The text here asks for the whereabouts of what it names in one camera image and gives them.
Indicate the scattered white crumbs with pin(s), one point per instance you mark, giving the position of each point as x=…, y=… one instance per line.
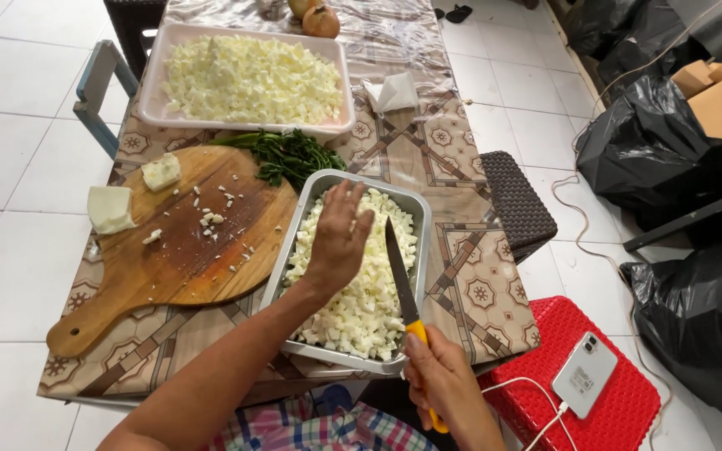
x=214, y=219

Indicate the person's checked clothing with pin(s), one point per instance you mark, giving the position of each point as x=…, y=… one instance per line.
x=336, y=429

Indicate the pale pink plastic tray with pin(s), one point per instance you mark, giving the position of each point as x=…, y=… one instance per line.
x=148, y=94

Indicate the person's left hand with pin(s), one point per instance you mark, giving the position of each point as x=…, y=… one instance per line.
x=336, y=241

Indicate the blue metal chair frame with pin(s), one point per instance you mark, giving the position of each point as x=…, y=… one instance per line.
x=101, y=94

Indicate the black plastic garbage bag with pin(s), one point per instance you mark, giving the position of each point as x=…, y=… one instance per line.
x=624, y=31
x=699, y=319
x=643, y=156

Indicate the small white cheese block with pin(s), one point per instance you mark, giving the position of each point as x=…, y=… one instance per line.
x=161, y=171

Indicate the bunch of green herbs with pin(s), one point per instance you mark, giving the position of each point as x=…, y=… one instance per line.
x=289, y=156

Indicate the white paper napkin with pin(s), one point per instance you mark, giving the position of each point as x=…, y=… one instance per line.
x=392, y=92

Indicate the person's right hand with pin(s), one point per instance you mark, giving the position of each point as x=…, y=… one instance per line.
x=445, y=382

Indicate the rectangular metal tray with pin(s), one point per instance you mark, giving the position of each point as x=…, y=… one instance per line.
x=420, y=216

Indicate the brown onion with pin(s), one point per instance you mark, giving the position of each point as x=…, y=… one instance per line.
x=301, y=6
x=321, y=22

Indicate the heap of diced white cubes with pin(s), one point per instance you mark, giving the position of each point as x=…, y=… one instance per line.
x=361, y=300

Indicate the large pile of diced cubes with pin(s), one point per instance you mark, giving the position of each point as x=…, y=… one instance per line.
x=251, y=78

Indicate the black sandals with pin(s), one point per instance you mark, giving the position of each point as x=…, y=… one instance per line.
x=458, y=12

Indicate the white smartphone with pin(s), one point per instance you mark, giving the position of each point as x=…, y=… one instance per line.
x=584, y=374

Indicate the dark metal bar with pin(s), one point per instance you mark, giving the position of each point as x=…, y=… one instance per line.
x=693, y=219

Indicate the dark wicker chair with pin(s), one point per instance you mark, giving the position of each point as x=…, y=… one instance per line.
x=517, y=203
x=132, y=28

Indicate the round wooden cutting board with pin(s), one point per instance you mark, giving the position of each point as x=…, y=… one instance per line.
x=179, y=250

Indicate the red plastic stool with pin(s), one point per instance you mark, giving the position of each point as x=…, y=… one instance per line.
x=624, y=401

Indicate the brown patterned tablecloth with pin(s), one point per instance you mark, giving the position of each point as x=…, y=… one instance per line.
x=474, y=282

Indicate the large white cheese block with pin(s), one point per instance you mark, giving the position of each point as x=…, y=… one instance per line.
x=109, y=210

